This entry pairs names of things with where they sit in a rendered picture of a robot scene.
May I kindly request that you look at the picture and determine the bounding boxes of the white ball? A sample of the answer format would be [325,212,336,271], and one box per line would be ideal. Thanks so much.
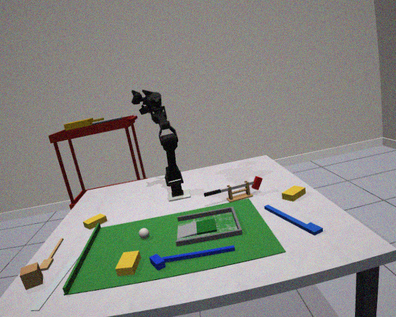
[139,228,149,239]

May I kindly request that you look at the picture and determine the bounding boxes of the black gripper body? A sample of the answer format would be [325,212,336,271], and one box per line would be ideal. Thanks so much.
[132,93,151,109]

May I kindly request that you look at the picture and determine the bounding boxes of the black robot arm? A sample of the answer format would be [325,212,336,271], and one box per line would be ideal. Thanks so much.
[139,92,183,197]

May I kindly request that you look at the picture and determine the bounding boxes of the green flat mat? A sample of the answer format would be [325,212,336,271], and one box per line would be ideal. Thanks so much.
[68,199,286,295]

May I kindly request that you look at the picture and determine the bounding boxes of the brown cube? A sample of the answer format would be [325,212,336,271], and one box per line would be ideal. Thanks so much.
[20,262,43,290]

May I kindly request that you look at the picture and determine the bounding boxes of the yellow rectangular block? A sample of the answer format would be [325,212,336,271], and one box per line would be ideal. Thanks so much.
[115,251,141,276]
[282,186,306,202]
[83,213,107,229]

